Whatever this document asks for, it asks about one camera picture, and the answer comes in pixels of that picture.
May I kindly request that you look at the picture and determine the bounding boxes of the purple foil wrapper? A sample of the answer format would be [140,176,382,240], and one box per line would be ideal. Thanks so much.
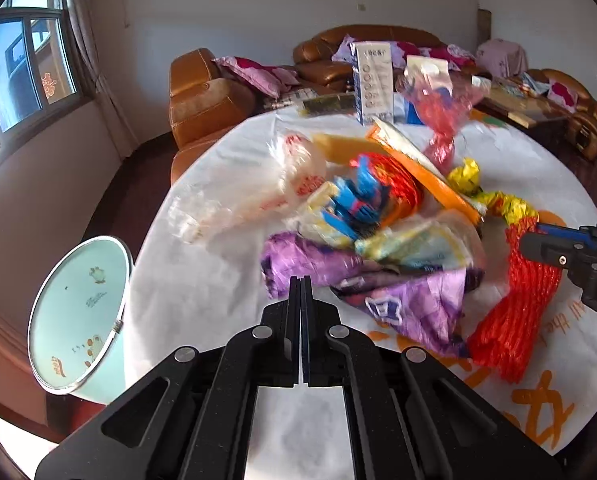
[261,231,485,359]

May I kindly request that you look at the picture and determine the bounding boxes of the window with metal frame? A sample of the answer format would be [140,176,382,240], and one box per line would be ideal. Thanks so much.
[0,0,95,163]

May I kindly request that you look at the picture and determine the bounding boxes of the yellow foil wrapper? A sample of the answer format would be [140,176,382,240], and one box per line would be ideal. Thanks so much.
[447,157,540,227]

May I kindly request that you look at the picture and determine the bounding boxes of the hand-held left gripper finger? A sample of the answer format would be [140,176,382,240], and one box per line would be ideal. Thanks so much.
[302,276,562,480]
[35,276,303,480]

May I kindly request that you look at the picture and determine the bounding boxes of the white blue gable-top carton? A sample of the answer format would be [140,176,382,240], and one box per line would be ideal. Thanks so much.
[405,56,452,126]

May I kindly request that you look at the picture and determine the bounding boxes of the small brown leather sofa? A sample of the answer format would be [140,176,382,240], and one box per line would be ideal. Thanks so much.
[527,68,597,162]

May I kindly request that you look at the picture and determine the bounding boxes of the beige curtain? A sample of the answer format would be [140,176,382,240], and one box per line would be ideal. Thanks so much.
[62,0,140,162]

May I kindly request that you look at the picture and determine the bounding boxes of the dark flat packet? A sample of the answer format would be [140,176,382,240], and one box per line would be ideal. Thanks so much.
[299,93,357,117]

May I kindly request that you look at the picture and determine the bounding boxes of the red blue crumpled wrapper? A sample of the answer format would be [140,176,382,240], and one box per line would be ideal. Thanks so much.
[328,152,425,242]

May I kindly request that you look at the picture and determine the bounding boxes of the red mesh net bag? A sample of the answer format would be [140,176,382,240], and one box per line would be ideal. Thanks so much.
[465,215,565,384]

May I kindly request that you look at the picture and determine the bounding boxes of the long orange white packet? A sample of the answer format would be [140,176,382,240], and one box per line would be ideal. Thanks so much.
[365,120,482,226]

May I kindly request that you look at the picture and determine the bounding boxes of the light blue waste bin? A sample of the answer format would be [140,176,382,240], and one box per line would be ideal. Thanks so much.
[27,236,134,406]

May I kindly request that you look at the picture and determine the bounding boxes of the yellow printed plastic bag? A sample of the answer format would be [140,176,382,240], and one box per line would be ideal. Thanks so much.
[353,212,484,276]

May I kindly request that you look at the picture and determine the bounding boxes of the checkered cloth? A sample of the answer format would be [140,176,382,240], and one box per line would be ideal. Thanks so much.
[277,87,320,107]

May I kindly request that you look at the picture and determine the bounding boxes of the tall blue white carton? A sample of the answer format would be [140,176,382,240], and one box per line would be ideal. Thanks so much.
[352,42,395,126]

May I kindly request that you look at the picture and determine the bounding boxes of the red cellophane wrapper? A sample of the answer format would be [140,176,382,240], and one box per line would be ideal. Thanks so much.
[395,67,490,172]

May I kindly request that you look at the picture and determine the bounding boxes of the clear red-printed plastic bag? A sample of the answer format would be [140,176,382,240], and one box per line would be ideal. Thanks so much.
[167,132,327,242]

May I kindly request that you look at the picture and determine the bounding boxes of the pink floral pillow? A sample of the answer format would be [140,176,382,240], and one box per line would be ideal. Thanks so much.
[213,56,300,99]
[331,35,365,64]
[393,40,475,69]

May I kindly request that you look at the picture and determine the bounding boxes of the pink draped cloth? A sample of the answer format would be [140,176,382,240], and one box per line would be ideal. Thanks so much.
[475,38,530,79]

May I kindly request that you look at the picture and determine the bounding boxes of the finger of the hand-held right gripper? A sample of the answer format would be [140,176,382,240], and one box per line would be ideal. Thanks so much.
[521,222,597,273]

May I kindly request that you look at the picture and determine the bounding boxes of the brown leather armchair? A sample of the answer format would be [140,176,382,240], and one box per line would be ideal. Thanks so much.
[169,48,260,186]

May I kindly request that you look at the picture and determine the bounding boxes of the yellow foam block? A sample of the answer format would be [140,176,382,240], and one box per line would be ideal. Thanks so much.
[311,132,380,167]

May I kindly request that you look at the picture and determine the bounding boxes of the white orange-printed tablecloth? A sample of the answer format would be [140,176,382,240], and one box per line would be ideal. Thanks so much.
[123,104,597,461]

